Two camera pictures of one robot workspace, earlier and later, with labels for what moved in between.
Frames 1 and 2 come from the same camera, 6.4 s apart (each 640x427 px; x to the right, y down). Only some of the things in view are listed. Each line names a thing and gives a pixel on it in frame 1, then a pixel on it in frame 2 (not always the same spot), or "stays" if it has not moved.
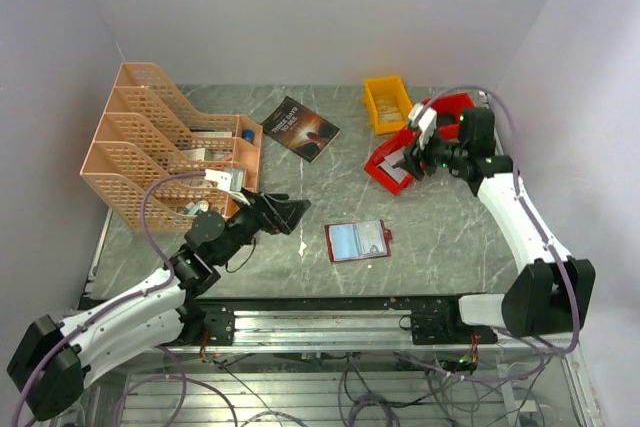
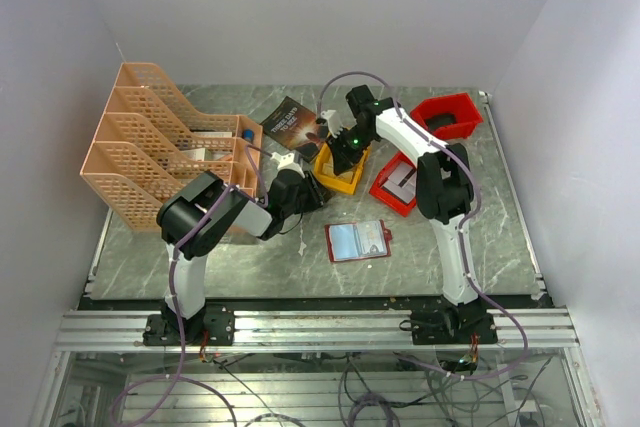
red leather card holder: (357, 240) stays
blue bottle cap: (248, 134) stays
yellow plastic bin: (388, 102) -> (324, 169)
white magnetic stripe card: (370, 238) stays
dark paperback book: (300, 129) stays
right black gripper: (413, 158) -> (342, 158)
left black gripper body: (248, 220) -> (309, 197)
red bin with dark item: (448, 108) stays
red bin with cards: (394, 144) -> (389, 199)
